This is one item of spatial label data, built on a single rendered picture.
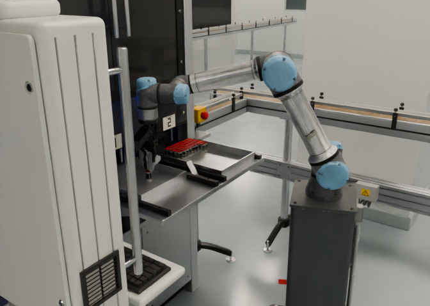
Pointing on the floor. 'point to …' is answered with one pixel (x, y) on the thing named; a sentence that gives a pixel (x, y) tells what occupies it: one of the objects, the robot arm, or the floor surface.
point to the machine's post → (185, 131)
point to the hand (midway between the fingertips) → (146, 169)
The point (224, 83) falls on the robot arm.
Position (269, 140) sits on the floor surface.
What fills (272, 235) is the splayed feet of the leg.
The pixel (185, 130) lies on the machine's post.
